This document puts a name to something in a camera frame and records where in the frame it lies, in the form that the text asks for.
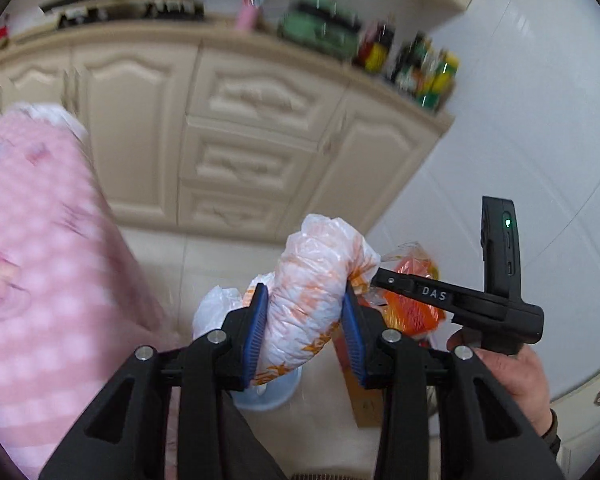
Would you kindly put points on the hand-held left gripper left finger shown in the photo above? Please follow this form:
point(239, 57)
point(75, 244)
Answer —
point(252, 340)

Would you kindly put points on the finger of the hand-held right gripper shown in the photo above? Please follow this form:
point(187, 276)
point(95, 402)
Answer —
point(415, 291)

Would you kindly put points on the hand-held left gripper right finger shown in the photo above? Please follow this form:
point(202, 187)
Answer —
point(354, 340)

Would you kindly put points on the orange plastic bag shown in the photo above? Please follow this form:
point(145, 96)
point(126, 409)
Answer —
point(410, 315)

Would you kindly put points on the brown cardboard box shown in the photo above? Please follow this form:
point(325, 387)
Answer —
point(365, 405)

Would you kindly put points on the white orange-print plastic bag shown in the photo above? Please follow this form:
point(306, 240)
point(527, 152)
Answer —
point(305, 285)

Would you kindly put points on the person's right forearm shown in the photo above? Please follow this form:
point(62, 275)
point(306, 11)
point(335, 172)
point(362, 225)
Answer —
point(552, 432)

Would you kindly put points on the person's right hand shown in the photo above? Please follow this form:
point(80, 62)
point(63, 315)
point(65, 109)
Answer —
point(522, 385)

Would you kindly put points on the plain white plastic bag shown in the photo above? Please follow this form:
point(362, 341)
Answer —
point(212, 310)

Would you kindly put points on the light blue bucket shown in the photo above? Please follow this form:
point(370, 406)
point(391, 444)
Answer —
point(275, 390)

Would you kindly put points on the cream kitchen base cabinet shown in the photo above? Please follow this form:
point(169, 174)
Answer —
point(260, 150)

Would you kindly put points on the row of condiment bottles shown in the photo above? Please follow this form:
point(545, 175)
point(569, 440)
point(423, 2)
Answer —
point(420, 70)

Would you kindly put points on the pink checked tablecloth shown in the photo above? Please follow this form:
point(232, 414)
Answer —
point(45, 260)

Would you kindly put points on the green electric cooker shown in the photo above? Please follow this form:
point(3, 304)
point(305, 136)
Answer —
point(320, 30)

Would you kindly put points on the pink utensil holder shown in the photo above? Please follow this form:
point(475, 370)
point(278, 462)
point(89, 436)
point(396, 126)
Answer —
point(247, 15)

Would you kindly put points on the black gas stove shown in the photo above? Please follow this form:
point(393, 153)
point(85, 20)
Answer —
point(130, 10)

